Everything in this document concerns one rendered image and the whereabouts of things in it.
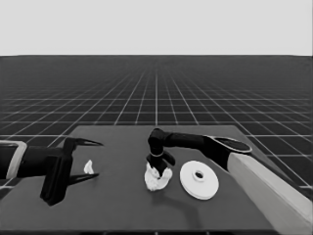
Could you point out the white round carrier with pins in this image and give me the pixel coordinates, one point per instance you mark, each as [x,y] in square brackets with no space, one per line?
[159,183]

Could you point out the small white T-shaped piece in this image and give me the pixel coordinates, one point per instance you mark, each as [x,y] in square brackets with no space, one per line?
[88,167]

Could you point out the large thick white disc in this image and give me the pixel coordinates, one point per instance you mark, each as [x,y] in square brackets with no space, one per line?
[192,189]

